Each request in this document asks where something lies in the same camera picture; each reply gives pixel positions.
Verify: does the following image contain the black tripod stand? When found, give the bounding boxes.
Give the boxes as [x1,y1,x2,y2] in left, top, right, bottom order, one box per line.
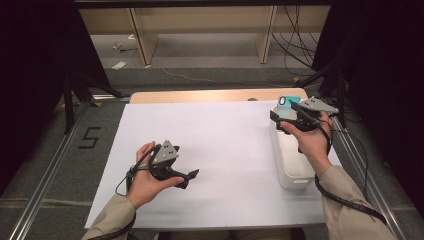
[61,71,126,134]
[294,63,348,129]

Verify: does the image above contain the left hand-held gripper black cable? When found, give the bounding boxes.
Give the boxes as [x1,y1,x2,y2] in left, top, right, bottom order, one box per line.
[88,144,158,240]

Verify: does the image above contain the aluminium floor rail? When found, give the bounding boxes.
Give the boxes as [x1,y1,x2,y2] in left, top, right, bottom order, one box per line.
[321,98,407,240]
[8,94,131,240]

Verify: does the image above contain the thin black floor cable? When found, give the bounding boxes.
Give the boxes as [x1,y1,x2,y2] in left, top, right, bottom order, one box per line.
[329,113,376,214]

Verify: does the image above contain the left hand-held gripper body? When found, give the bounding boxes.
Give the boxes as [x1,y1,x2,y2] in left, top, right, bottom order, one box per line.
[148,139,188,182]

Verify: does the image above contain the light wooden furniture frame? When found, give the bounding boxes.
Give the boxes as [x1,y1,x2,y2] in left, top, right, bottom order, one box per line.
[79,4,331,66]

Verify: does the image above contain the person's left hand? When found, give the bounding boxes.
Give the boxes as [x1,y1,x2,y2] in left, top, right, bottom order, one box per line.
[126,141,185,210]

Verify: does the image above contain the right hand-held gripper black cable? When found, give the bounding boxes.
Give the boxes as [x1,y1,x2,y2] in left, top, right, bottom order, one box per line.
[314,118,388,225]

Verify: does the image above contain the white plastic container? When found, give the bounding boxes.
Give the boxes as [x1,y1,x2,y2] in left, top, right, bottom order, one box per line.
[269,105,319,191]

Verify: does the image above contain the bundle of black floor cables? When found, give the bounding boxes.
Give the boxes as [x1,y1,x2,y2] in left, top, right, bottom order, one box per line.
[271,4,321,77]

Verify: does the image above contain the white board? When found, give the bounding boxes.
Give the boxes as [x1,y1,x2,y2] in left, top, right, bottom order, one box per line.
[84,98,368,230]

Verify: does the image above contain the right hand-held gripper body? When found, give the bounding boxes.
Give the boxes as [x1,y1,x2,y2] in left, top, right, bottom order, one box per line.
[277,96,340,132]

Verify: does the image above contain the hand-held gripper black cable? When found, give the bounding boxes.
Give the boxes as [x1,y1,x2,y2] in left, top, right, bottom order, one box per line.
[88,144,158,240]
[314,118,388,225]

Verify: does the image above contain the small floor debris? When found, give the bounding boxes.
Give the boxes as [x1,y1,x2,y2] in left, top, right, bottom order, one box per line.
[112,33,139,54]

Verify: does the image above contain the dark curtain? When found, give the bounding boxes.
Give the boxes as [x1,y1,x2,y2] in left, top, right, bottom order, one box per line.
[0,0,112,198]
[311,0,424,208]

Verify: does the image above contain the person's right hand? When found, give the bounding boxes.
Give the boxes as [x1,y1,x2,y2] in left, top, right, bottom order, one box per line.
[281,112,334,178]

